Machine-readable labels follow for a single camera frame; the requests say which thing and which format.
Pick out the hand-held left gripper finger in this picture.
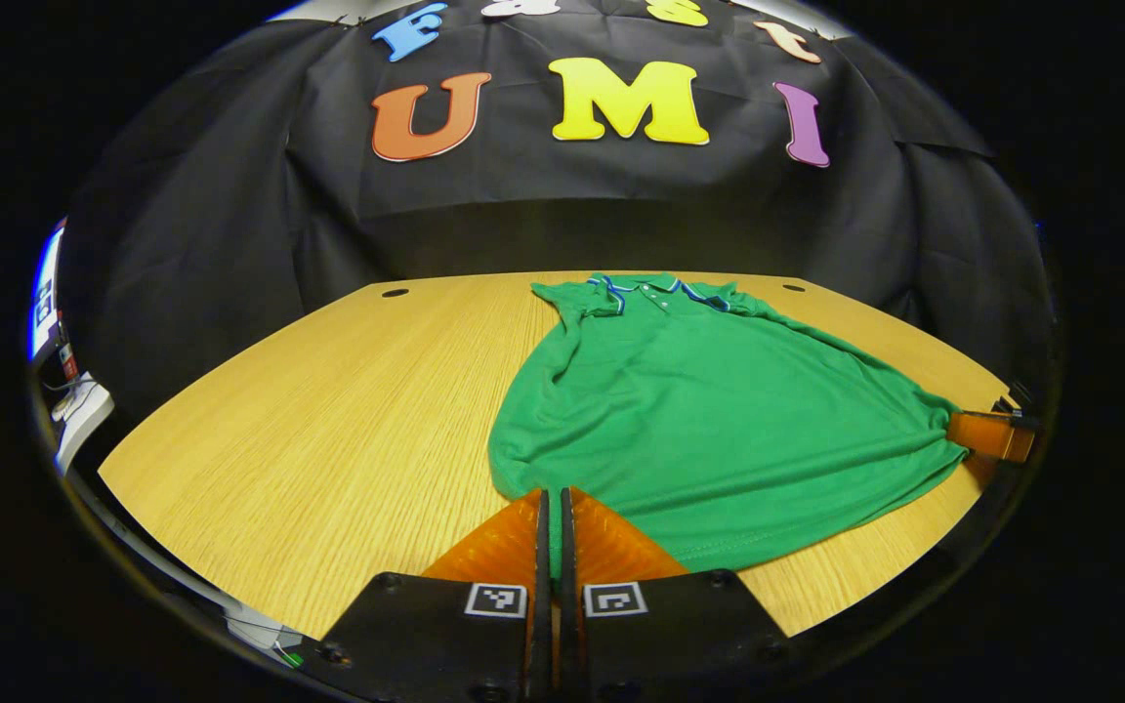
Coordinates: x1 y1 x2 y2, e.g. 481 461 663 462
313 486 554 703
559 486 793 703

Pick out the green T-shirt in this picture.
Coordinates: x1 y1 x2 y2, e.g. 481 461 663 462
487 272 972 577

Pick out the black backdrop cloth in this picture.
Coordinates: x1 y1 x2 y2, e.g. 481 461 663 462
60 0 1057 431

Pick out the white side table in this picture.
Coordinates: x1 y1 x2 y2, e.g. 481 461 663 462
53 376 116 475

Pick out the bright lit screen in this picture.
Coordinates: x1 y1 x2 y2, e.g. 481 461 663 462
30 225 67 362

